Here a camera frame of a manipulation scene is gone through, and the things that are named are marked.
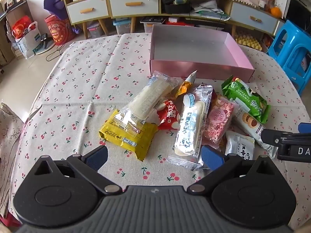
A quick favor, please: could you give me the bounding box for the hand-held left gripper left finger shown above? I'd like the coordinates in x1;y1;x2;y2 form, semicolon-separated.
34;146;123;196

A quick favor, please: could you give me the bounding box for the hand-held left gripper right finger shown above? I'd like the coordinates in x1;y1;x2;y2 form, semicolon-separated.
188;145;277;194

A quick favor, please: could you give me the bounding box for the white cookie packet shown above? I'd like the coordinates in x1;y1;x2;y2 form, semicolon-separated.
233;109;279;159

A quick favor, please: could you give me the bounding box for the small white snack packet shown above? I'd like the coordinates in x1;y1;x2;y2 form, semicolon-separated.
225;130;255;162

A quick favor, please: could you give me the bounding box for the yellow snack packet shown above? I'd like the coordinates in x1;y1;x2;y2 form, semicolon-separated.
98;109;158;161

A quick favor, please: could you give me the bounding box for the pink nougat packet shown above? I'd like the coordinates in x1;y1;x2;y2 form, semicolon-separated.
203;95;240;146

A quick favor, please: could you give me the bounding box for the white bread packet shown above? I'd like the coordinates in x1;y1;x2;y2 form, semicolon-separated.
166;84;214;170

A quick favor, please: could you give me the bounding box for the green snack packet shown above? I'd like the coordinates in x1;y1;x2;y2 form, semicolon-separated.
221;76;271;124

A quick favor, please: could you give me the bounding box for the red snack packet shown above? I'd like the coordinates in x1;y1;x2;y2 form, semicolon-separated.
155;99;181;130

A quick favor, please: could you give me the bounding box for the orange snack packet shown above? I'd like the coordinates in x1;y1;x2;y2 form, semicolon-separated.
170;79;192;100

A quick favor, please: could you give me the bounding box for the clear long wafer packet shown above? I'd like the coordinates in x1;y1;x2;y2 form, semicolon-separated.
116;71;180;134

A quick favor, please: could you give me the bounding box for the white cone-shaped snack packet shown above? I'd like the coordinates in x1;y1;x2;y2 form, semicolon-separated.
185;70;198;88

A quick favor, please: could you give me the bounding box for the pink cardboard box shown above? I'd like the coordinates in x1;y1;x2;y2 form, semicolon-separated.
149;25;255;83

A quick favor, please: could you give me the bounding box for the cherry print tablecloth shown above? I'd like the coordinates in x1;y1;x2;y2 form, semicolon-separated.
8;33;311;229

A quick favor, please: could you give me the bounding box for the blue plastic stool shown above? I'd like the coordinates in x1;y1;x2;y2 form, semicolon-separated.
267;19;311;97

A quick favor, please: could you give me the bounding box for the floral cloth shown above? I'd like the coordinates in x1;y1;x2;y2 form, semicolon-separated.
0;102;26;220

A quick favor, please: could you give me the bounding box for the yellow egg tray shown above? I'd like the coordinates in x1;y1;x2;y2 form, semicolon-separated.
235;33;263;51

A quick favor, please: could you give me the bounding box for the black microwave oven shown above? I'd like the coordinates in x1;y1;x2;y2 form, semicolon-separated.
285;0;311;31

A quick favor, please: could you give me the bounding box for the white round stand base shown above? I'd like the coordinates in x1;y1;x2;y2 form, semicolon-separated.
33;42;55;56

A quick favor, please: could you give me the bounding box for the clear bin with pink lid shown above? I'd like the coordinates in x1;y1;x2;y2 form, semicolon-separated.
86;22;104;39

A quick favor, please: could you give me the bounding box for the red paper bag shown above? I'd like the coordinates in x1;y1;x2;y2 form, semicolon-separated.
44;15;76;46

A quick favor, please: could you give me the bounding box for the white paper bag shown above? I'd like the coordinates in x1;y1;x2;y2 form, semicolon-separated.
15;21;42;59

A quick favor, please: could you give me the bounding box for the clear bin with blue lid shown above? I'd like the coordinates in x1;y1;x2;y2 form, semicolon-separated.
113;18;132;35

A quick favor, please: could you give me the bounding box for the low wooden cabinet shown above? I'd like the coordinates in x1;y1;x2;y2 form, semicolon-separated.
107;0;286;38

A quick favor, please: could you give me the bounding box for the stack of papers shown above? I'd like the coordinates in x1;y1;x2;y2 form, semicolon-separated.
192;0;230;21

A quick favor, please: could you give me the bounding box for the red gift bag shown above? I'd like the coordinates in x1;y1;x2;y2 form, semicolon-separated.
12;16;32;38

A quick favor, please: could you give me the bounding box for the black storage box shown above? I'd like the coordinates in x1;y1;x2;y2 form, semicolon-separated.
162;0;195;14

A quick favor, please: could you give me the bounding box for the purple folded object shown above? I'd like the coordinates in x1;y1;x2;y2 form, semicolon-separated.
44;0;67;21

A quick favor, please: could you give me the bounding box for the wooden bookshelf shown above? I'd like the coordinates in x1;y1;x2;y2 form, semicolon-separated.
0;0;28;66

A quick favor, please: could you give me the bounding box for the black floor cable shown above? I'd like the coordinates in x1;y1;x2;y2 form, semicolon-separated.
46;45;66;62

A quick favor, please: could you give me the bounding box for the white drawer with orange handle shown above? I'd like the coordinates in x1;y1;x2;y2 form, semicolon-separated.
230;2;279;33
66;0;109;24
108;0;159;18

